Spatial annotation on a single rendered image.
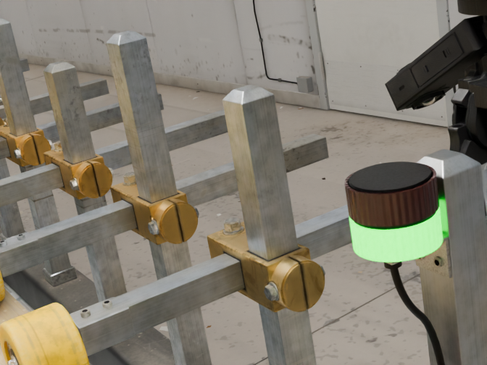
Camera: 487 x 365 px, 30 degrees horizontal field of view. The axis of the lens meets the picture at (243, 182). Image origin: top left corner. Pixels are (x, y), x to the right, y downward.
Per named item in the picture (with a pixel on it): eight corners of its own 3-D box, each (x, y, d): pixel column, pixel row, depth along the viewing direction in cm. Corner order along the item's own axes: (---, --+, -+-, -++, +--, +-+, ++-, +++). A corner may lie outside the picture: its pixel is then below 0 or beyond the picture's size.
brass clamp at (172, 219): (156, 208, 118) (148, 172, 117) (206, 234, 107) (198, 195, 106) (113, 224, 116) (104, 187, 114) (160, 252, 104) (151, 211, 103)
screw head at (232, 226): (237, 224, 95) (235, 214, 94) (247, 229, 93) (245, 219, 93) (219, 231, 94) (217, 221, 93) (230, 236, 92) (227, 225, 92)
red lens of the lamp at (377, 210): (398, 185, 64) (394, 156, 64) (459, 203, 59) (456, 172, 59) (330, 212, 61) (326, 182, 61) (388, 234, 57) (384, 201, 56)
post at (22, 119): (69, 284, 161) (2, 16, 146) (77, 290, 158) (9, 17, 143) (51, 291, 160) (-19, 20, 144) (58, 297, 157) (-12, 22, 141)
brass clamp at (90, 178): (84, 172, 139) (77, 141, 138) (119, 190, 128) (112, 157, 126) (46, 185, 136) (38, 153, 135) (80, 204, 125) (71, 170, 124)
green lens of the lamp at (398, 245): (401, 218, 65) (398, 189, 64) (461, 239, 60) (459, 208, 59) (335, 246, 62) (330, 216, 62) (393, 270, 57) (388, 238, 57)
